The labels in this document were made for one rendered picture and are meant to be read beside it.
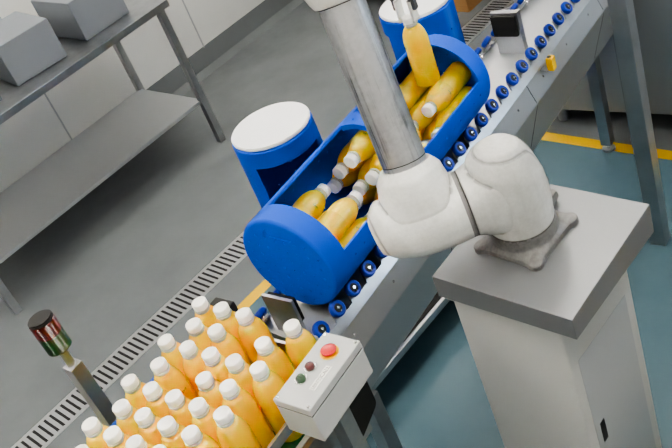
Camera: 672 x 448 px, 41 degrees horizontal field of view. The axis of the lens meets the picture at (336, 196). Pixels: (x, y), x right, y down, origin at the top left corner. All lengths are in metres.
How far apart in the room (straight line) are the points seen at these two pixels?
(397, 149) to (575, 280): 0.47
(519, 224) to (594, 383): 0.47
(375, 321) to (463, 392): 0.98
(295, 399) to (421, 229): 0.44
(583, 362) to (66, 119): 4.17
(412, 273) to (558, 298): 0.61
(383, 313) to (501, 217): 0.55
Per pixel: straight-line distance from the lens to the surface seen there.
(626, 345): 2.37
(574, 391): 2.20
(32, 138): 5.67
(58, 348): 2.27
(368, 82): 1.89
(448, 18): 3.43
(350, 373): 1.96
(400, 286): 2.44
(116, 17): 5.00
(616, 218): 2.11
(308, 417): 1.90
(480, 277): 2.06
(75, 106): 5.78
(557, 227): 2.08
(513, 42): 3.14
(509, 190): 1.93
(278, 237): 2.21
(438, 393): 3.31
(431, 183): 1.93
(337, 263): 2.18
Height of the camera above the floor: 2.41
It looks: 33 degrees down
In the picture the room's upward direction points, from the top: 22 degrees counter-clockwise
